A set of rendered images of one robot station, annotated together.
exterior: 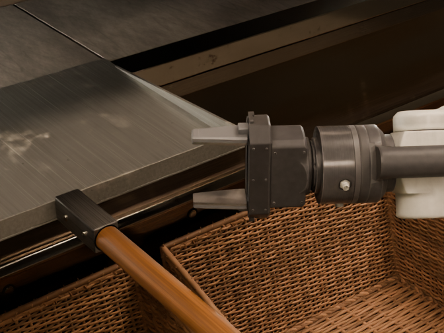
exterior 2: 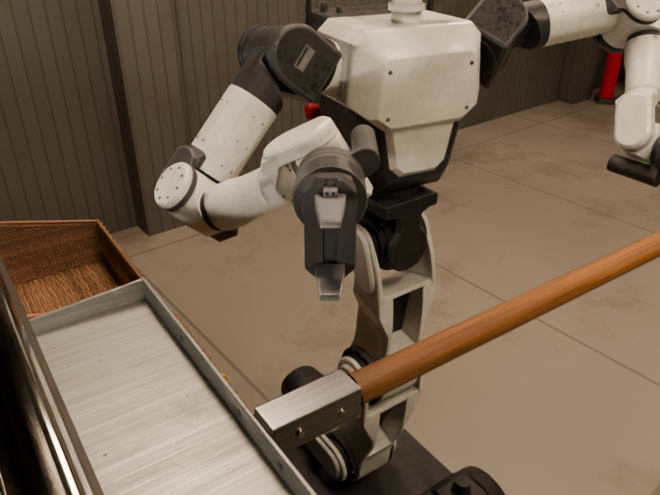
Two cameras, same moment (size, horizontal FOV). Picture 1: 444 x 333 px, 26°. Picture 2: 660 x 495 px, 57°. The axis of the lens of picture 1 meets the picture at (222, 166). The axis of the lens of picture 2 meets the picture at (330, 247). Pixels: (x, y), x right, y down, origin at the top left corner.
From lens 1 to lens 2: 107 cm
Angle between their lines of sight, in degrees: 73
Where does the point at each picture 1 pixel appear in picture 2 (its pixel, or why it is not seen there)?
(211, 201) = (339, 283)
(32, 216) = (292, 471)
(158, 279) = (450, 340)
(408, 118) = (327, 130)
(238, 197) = (333, 268)
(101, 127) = not seen: hidden behind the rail
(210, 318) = (505, 308)
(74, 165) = (127, 445)
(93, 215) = (327, 388)
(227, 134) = (336, 202)
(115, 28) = not seen: outside the picture
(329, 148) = (352, 170)
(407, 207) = not seen: hidden behind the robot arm
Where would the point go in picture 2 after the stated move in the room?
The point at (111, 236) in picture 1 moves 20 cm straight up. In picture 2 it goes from (371, 373) to (380, 163)
